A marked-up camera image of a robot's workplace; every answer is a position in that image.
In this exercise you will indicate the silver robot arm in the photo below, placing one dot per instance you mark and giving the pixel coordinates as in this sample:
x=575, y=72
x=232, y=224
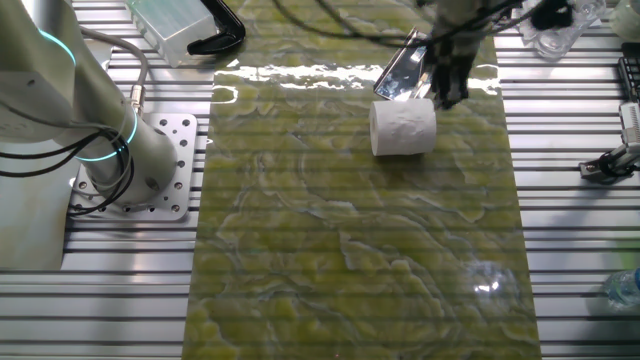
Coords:
x=125, y=150

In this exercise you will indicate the shiny metal tray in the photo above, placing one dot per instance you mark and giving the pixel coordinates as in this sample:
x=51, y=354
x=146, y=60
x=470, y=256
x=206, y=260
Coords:
x=400, y=75

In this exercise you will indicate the white toilet paper roll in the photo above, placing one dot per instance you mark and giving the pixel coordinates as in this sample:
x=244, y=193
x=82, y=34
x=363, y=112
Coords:
x=402, y=127

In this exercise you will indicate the black C-clamp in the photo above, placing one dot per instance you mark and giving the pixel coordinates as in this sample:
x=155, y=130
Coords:
x=232, y=32

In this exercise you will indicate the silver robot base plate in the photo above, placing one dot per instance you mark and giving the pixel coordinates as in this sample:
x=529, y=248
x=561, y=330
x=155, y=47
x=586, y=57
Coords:
x=182, y=150

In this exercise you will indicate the metal camera stand bracket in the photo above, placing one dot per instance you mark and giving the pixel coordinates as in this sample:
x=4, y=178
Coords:
x=600, y=170

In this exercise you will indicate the pale translucent container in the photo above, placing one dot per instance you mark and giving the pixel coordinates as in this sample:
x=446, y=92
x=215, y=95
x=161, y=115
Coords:
x=627, y=20

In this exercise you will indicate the grey ribbed camera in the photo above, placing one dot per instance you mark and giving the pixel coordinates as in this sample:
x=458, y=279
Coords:
x=631, y=125

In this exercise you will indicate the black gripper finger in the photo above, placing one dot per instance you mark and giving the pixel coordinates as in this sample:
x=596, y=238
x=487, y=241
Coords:
x=459, y=91
x=441, y=92

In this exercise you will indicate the clear glass mug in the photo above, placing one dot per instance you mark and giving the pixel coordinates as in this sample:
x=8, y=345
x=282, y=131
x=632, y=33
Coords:
x=555, y=45

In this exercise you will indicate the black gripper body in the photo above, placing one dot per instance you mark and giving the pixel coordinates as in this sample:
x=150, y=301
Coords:
x=452, y=60

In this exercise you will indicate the translucent plastic box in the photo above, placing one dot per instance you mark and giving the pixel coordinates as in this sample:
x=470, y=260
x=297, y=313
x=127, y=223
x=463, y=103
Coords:
x=175, y=30

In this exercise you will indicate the clear water bottle blue cap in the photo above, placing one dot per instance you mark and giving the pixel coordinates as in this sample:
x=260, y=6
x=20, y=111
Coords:
x=625, y=289

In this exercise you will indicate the green marble patterned mat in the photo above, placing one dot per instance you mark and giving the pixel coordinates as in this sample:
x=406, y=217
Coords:
x=350, y=225

